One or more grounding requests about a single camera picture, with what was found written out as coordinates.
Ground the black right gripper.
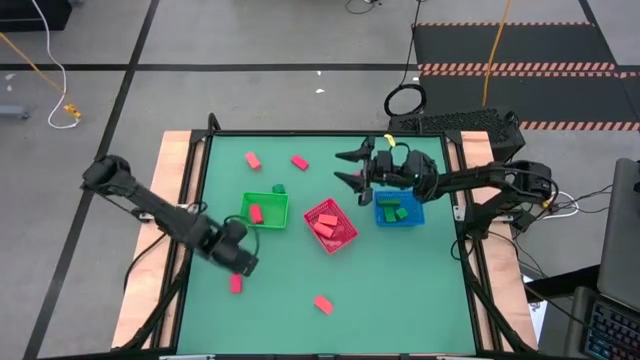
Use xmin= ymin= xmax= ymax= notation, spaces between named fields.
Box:
xmin=333 ymin=137 xmax=409 ymax=207

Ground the green plastic basket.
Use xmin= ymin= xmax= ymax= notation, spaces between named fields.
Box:
xmin=239 ymin=192 xmax=290 ymax=230

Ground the red plastic basket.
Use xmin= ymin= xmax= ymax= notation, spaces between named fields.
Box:
xmin=303 ymin=197 xmax=360 ymax=255

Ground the blue plastic basket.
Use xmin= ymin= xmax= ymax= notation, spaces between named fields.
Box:
xmin=373 ymin=189 xmax=426 ymax=228

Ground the red triangular foam block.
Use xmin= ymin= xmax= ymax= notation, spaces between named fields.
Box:
xmin=313 ymin=295 xmax=335 ymax=317

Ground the right wooden side board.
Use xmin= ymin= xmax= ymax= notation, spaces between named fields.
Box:
xmin=459 ymin=130 xmax=540 ymax=351

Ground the wooden side board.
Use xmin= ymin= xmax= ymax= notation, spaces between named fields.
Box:
xmin=459 ymin=130 xmax=540 ymax=351
xmin=110 ymin=130 xmax=207 ymax=351

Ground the left wooden side board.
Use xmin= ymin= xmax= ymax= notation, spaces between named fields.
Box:
xmin=110 ymin=130 xmax=207 ymax=351

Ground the black hazard-striped floor mat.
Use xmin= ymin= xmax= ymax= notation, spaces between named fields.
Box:
xmin=412 ymin=21 xmax=617 ymax=72
xmin=418 ymin=69 xmax=640 ymax=132

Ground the grey floor object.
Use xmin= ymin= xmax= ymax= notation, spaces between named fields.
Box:
xmin=0 ymin=104 xmax=32 ymax=120

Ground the grey laptop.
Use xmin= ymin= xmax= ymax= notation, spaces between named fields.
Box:
xmin=597 ymin=157 xmax=640 ymax=314

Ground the backlit black keyboard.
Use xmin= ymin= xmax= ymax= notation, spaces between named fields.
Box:
xmin=581 ymin=293 xmax=640 ymax=360

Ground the black floor box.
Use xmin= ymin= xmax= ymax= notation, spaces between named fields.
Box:
xmin=0 ymin=0 xmax=72 ymax=32

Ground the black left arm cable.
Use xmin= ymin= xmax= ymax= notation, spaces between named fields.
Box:
xmin=222 ymin=213 xmax=262 ymax=257

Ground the black table frame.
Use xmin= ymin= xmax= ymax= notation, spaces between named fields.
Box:
xmin=112 ymin=112 xmax=539 ymax=360

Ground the black hanging cable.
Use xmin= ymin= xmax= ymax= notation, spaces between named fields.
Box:
xmin=383 ymin=0 xmax=429 ymax=119

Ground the yellow hanging cable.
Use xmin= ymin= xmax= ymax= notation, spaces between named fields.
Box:
xmin=482 ymin=0 xmax=515 ymax=107

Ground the yellow cable with plug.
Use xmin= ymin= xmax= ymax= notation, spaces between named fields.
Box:
xmin=0 ymin=32 xmax=83 ymax=120

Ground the white floor cable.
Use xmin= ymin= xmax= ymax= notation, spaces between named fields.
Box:
xmin=29 ymin=0 xmax=82 ymax=130

